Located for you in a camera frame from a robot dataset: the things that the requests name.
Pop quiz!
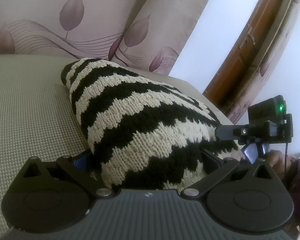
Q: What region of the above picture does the black and cream striped knit sweater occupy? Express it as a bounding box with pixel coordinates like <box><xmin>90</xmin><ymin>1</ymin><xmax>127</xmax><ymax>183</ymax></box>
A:
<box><xmin>60</xmin><ymin>57</ymin><xmax>240</xmax><ymax>193</ymax></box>

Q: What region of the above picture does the brown wooden door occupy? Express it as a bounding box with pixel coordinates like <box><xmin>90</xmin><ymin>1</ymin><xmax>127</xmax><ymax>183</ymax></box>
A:
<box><xmin>202</xmin><ymin>0</ymin><xmax>299</xmax><ymax>120</ymax></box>

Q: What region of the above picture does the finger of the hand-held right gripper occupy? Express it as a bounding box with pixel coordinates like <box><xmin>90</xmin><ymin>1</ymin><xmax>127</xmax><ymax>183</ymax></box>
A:
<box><xmin>241</xmin><ymin>142</ymin><xmax>268</xmax><ymax>166</ymax></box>
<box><xmin>214</xmin><ymin>124</ymin><xmax>240</xmax><ymax>141</ymax></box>

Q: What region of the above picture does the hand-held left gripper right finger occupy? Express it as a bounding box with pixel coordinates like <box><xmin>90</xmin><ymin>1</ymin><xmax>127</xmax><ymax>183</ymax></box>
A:
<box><xmin>181</xmin><ymin>149</ymin><xmax>278</xmax><ymax>198</ymax></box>

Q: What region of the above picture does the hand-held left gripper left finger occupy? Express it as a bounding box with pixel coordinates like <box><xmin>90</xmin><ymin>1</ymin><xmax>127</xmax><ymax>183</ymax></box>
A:
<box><xmin>17</xmin><ymin>152</ymin><xmax>114</xmax><ymax>198</ymax></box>

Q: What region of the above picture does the black cable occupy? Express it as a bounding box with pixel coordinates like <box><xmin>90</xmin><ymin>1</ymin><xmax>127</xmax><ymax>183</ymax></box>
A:
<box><xmin>284</xmin><ymin>142</ymin><xmax>290</xmax><ymax>178</ymax></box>

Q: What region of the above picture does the person's right hand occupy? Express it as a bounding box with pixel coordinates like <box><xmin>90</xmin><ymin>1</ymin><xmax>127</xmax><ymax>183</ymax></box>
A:
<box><xmin>266</xmin><ymin>150</ymin><xmax>287</xmax><ymax>175</ymax></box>

